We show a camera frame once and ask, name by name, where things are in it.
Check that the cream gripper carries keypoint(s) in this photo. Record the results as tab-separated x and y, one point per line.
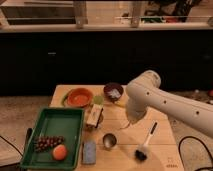
134	116

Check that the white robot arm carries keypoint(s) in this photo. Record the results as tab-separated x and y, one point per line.
144	92

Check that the small metal cup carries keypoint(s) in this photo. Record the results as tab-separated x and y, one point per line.
109	140

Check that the yellow banana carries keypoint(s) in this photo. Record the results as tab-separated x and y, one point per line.
120	104

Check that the dark red bowl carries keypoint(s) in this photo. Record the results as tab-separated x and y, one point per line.
113	91

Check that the green round lid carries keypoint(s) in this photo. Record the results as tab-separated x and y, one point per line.
98	99

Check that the wooden toy block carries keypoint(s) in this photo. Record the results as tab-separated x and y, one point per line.
94	116

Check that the black white dish brush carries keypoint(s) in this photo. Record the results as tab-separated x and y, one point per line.
141	153

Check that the blue sponge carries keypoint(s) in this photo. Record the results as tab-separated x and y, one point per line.
89	152

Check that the orange bowl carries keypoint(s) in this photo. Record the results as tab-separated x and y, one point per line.
79	97

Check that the green plastic tray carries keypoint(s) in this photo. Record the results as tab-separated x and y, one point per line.
54	125

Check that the green plate under bowl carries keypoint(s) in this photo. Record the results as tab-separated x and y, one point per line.
65	97

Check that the orange fruit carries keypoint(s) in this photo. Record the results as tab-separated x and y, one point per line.
59	152

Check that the dark red grape bunch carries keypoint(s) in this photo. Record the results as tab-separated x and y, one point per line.
43	143

